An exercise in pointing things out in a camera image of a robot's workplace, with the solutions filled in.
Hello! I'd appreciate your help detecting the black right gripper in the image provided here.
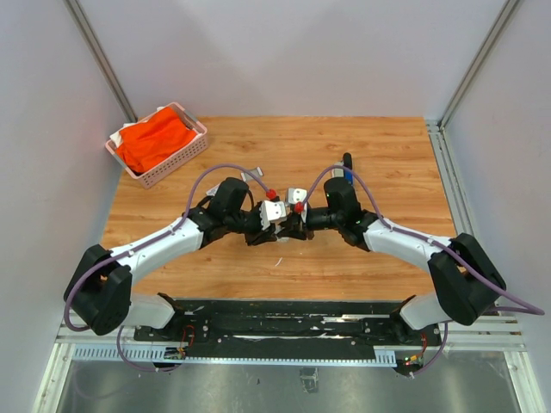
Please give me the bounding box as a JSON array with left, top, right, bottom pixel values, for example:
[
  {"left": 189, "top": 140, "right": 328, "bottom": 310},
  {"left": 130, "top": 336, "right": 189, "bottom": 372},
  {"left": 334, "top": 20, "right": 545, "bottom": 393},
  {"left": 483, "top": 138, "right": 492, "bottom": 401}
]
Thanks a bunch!
[{"left": 276, "top": 206, "right": 343, "bottom": 241}]

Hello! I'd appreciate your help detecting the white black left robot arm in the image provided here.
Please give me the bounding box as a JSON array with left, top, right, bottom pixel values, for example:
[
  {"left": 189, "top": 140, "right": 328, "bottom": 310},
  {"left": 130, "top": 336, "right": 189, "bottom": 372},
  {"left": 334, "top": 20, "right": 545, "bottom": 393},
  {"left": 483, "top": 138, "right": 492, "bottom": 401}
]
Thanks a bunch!
[{"left": 64, "top": 177, "right": 285, "bottom": 341}]

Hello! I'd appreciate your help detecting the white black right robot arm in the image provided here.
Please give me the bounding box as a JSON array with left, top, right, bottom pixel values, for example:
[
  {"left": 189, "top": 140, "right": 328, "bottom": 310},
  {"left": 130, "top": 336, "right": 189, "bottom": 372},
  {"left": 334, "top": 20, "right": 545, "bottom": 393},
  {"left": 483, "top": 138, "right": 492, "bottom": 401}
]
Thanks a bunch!
[{"left": 283, "top": 177, "right": 506, "bottom": 344}]

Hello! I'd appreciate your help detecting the grey white stapler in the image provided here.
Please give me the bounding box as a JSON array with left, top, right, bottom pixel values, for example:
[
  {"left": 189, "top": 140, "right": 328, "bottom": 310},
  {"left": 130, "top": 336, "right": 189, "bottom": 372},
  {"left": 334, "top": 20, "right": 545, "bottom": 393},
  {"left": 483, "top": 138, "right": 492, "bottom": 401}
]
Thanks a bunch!
[{"left": 331, "top": 161, "right": 344, "bottom": 177}]

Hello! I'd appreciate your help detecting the orange cloth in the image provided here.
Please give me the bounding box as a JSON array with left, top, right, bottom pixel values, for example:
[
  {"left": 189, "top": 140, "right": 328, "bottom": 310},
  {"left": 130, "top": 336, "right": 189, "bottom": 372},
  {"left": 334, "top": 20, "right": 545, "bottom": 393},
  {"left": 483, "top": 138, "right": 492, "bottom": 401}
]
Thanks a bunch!
[{"left": 113, "top": 107, "right": 197, "bottom": 174}]

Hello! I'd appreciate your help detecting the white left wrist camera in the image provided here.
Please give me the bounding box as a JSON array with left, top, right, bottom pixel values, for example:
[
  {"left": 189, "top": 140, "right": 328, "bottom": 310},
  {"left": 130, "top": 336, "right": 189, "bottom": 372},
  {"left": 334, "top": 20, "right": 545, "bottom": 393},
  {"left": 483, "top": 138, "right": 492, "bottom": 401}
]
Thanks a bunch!
[{"left": 259, "top": 200, "right": 288, "bottom": 230}]

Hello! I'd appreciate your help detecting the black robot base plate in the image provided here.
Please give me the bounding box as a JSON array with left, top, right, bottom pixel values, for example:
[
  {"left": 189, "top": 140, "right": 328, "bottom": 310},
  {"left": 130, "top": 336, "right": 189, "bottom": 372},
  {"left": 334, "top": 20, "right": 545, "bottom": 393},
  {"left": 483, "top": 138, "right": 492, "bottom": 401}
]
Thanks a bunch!
[{"left": 133, "top": 299, "right": 442, "bottom": 355}]

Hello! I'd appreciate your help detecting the right aluminium frame post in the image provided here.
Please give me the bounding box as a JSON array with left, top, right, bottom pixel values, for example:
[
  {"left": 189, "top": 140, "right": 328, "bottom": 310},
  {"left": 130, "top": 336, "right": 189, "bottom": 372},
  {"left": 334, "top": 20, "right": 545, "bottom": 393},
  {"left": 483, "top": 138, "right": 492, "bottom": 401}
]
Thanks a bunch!
[{"left": 437, "top": 0, "right": 526, "bottom": 128}]

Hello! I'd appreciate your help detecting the aluminium frame post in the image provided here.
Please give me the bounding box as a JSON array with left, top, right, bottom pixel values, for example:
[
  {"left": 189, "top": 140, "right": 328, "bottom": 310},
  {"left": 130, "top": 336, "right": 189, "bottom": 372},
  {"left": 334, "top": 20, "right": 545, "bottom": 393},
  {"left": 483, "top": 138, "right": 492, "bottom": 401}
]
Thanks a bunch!
[
  {"left": 63, "top": 0, "right": 138, "bottom": 121},
  {"left": 437, "top": 0, "right": 526, "bottom": 128}
]

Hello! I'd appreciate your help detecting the grey slotted cable duct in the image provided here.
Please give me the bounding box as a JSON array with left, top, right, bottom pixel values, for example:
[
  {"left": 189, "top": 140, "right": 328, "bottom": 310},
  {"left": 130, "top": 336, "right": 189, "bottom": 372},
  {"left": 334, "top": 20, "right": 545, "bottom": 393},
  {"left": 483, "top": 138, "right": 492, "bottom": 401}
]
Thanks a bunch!
[{"left": 71, "top": 343, "right": 398, "bottom": 367}]

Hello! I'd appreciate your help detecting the left aluminium frame post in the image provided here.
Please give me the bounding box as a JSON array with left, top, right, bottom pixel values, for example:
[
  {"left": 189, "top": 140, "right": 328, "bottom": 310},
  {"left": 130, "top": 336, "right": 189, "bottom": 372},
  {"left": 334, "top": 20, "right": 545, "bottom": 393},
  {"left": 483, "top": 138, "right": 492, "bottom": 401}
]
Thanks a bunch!
[{"left": 63, "top": 0, "right": 138, "bottom": 121}]

